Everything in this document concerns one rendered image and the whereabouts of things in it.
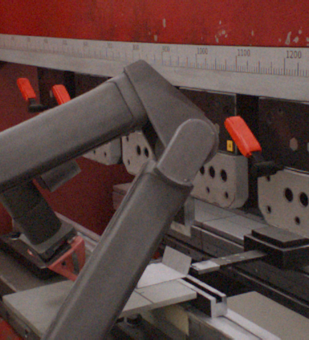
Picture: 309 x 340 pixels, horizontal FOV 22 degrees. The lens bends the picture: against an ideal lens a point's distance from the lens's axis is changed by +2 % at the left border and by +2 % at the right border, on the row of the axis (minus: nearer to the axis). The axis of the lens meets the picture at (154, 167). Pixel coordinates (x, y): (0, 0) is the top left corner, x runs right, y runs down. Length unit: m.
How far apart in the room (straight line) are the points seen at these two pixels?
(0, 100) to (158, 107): 1.30
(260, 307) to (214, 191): 2.78
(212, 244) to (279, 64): 0.78
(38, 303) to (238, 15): 0.56
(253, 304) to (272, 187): 2.92
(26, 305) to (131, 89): 0.57
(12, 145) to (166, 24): 0.48
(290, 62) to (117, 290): 0.36
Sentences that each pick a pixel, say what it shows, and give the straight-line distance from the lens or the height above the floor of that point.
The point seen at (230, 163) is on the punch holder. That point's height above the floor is 1.24.
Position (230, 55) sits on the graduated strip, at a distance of 1.06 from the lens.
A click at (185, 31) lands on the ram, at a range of 1.16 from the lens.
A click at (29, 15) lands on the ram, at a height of 1.44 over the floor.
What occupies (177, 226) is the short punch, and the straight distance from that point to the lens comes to 1.33.
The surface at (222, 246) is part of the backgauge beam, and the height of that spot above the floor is 0.95.
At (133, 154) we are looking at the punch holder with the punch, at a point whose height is 1.21.
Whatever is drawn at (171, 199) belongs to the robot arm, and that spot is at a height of 1.26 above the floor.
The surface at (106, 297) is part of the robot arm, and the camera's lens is 0.79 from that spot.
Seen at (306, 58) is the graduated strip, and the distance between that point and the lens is 0.94.
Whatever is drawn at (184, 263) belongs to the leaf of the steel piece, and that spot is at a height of 1.02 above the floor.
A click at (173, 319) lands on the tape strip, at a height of 0.94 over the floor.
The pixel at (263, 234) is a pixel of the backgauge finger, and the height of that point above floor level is 1.03.
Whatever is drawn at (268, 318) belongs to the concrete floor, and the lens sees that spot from 3.77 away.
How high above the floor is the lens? 1.46
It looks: 12 degrees down
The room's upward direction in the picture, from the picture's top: 3 degrees counter-clockwise
